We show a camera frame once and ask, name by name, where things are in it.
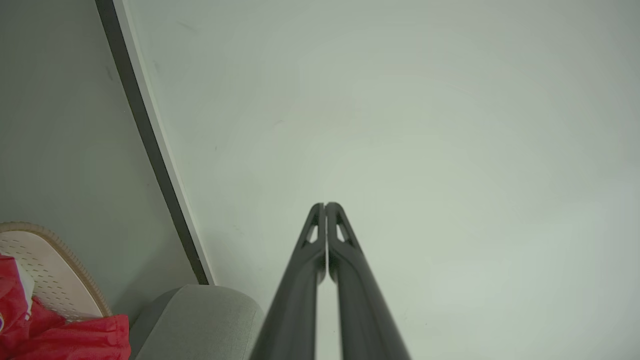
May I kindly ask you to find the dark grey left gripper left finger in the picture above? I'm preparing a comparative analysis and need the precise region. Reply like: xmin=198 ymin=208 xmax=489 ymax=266
xmin=250 ymin=203 xmax=327 ymax=360

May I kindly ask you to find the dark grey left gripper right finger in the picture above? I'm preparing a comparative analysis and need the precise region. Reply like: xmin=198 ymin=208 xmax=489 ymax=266
xmin=327 ymin=202 xmax=412 ymax=360

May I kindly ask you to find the red white shirt with label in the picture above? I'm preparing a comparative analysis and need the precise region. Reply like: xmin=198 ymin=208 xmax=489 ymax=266
xmin=0 ymin=254 xmax=36 ymax=346

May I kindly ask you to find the white perforated basket tan rim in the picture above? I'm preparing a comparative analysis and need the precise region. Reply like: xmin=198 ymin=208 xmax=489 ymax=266
xmin=0 ymin=221 xmax=113 ymax=323

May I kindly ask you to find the grey fabric ottoman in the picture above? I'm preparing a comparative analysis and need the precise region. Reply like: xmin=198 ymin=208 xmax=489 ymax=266
xmin=129 ymin=284 xmax=265 ymax=360

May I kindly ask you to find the red garment white stripe band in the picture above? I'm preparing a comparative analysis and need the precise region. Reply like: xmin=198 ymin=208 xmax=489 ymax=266
xmin=0 ymin=297 xmax=132 ymax=360

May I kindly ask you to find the dark baseboard strip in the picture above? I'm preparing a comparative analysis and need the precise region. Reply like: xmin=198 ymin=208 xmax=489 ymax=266
xmin=95 ymin=0 xmax=216 ymax=286

